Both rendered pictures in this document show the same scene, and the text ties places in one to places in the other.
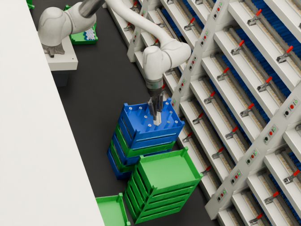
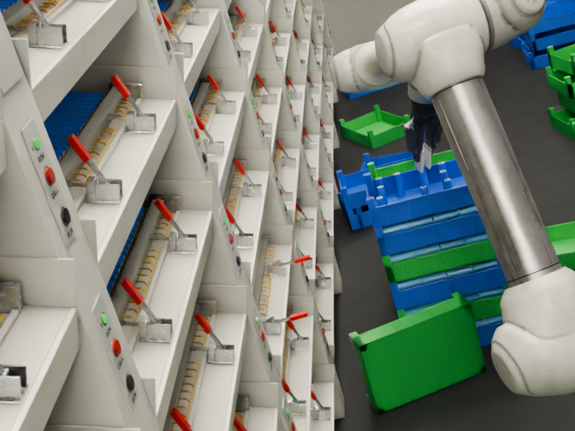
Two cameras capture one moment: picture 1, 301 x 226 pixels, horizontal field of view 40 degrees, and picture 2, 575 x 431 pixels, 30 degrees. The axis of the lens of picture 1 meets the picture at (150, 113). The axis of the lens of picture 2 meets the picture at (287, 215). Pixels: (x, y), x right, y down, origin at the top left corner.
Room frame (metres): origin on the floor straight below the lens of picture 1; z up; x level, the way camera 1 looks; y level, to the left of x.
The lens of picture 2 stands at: (3.59, 1.66, 1.46)
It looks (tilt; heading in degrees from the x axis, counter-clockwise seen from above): 21 degrees down; 228
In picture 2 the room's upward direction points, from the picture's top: 17 degrees counter-clockwise
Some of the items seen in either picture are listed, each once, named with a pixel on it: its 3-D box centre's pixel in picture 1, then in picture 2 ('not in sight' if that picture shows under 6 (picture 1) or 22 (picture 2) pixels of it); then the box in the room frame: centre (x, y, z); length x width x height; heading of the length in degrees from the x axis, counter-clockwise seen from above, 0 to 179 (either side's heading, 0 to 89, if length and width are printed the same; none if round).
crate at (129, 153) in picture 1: (144, 135); (438, 240); (1.62, -0.02, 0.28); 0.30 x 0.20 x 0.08; 131
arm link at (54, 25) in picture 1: (53, 24); not in sight; (2.03, 0.79, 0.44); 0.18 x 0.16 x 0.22; 148
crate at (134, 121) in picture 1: (152, 118); (424, 185); (1.62, -0.02, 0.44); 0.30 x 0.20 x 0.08; 131
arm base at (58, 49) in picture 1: (49, 44); not in sight; (2.01, 0.78, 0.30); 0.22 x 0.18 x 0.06; 35
